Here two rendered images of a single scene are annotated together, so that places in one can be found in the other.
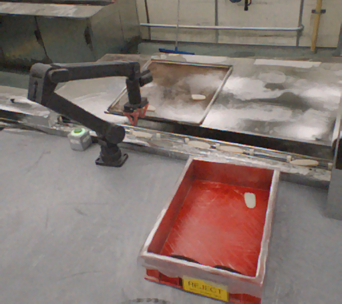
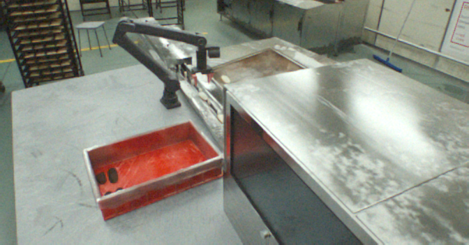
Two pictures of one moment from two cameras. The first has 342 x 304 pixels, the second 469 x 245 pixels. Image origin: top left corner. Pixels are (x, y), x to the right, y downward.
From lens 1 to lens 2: 0.97 m
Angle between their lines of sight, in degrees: 32
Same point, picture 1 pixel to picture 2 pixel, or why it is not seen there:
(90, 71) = (157, 31)
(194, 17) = (420, 36)
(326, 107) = not seen: hidden behind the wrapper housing
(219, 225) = (158, 171)
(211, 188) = (190, 149)
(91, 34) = (303, 23)
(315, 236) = (197, 215)
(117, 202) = (137, 126)
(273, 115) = not seen: hidden behind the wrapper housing
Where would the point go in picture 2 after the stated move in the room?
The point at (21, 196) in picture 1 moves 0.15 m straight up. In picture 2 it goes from (110, 98) to (105, 75)
